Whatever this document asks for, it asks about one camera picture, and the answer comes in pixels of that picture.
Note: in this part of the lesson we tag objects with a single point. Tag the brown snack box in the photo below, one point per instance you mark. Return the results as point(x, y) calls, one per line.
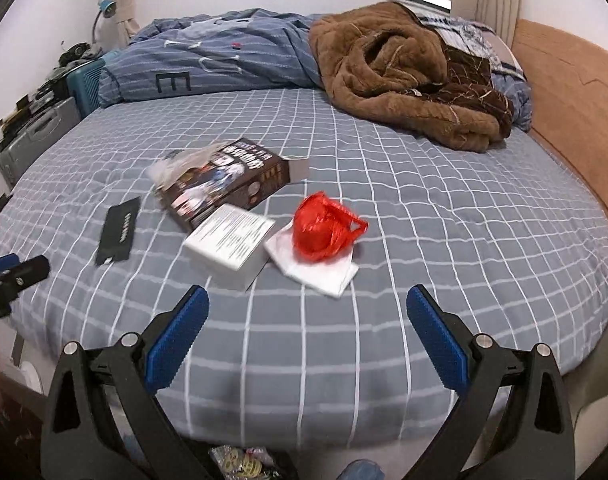
point(229, 185)

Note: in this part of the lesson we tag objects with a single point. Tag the black packet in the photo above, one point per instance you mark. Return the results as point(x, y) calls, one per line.
point(118, 232)

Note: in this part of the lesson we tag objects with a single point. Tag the white cardboard box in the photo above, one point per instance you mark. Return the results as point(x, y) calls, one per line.
point(224, 240)

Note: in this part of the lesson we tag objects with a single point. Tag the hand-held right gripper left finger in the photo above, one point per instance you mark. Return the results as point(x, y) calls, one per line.
point(176, 340)

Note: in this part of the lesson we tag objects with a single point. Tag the teal plastic crate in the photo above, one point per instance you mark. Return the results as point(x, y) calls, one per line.
point(84, 87)

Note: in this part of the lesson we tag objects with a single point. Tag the wooden headboard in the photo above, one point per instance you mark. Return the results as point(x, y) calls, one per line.
point(573, 110)

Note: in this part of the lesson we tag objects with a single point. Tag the bed with grey checked sheet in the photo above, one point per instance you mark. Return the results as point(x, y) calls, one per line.
point(383, 310)

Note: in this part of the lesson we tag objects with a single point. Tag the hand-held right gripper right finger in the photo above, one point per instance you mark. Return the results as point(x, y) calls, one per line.
point(436, 335)

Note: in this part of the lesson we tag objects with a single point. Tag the white paper tissue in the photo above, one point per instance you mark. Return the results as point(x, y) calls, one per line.
point(324, 275)

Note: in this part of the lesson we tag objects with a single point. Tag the clear plastic bag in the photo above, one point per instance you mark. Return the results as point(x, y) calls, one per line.
point(184, 165)

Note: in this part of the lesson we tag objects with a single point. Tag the blue desk lamp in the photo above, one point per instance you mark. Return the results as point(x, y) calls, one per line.
point(106, 6)

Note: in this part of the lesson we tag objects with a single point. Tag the patterned pillow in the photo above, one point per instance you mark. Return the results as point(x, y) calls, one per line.
point(463, 30)

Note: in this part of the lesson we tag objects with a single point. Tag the white round object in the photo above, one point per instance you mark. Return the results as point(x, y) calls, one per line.
point(31, 376)

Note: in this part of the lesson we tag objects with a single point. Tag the blue slipper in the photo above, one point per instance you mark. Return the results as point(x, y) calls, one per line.
point(364, 471)

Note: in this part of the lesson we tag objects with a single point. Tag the grey suitcase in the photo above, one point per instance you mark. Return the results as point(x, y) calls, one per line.
point(39, 132)

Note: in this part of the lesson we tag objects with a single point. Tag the red plastic bag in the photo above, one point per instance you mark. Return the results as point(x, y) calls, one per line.
point(316, 230)

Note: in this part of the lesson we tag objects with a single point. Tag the dark brown furniture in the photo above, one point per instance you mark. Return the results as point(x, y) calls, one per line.
point(11, 440)

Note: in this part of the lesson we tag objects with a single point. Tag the brown fleece blanket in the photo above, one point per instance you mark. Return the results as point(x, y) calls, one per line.
point(383, 95)

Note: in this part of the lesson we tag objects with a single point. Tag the blue striped duvet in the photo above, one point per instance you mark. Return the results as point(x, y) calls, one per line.
point(224, 60)

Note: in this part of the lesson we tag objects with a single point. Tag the stack of dark boxes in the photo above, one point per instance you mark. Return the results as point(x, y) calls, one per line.
point(29, 105)

